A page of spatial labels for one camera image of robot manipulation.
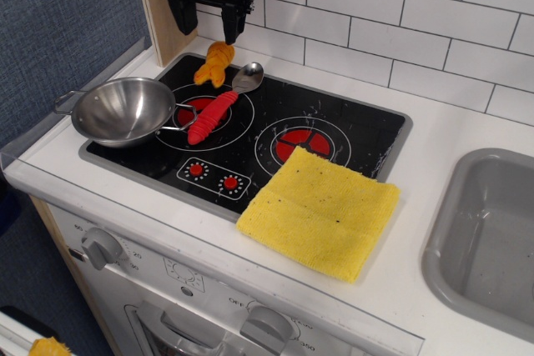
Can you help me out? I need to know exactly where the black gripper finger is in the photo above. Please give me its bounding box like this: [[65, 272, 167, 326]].
[[167, 0, 198, 35], [221, 0, 249, 44]]

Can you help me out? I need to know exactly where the wooden side panel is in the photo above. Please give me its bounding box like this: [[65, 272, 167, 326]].
[[142, 0, 197, 67]]

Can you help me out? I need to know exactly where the stainless steel pot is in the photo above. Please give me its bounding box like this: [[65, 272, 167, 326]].
[[54, 77, 198, 148]]

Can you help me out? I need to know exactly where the yellow knitted cloth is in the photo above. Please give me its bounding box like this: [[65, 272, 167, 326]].
[[237, 148, 401, 283]]

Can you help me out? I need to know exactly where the grey left oven knob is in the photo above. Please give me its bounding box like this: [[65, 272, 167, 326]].
[[82, 228, 123, 271]]

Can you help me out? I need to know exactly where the grey oven knob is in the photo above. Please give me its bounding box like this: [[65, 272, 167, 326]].
[[82, 228, 123, 271], [239, 306, 294, 355]]

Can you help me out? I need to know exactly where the white toy oven front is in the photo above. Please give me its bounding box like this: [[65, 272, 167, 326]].
[[50, 207, 423, 355]]

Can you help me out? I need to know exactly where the grey right oven knob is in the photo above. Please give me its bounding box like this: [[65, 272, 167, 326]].
[[239, 306, 294, 355]]

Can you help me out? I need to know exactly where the grey plastic sink basin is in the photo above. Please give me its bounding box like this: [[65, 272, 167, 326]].
[[422, 148, 533, 342]]

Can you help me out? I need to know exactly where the orange plush item bottom left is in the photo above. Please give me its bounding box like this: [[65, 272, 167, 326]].
[[28, 337, 73, 356]]

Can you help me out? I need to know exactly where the red handled metal spoon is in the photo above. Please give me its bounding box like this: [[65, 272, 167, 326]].
[[188, 62, 264, 145]]

